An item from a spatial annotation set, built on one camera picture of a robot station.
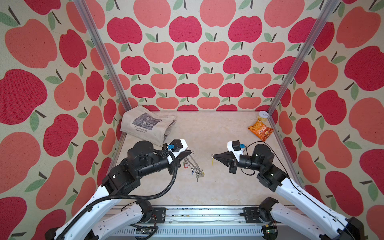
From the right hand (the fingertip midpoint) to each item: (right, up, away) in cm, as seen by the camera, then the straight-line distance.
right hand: (218, 154), depth 66 cm
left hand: (-12, +3, -10) cm, 16 cm away
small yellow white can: (+42, +20, +46) cm, 65 cm away
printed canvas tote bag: (-42, +13, +36) cm, 56 cm away
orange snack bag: (+37, +10, +39) cm, 55 cm away
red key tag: (-15, -7, +7) cm, 18 cm away
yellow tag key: (-3, -3, 0) cm, 4 cm away
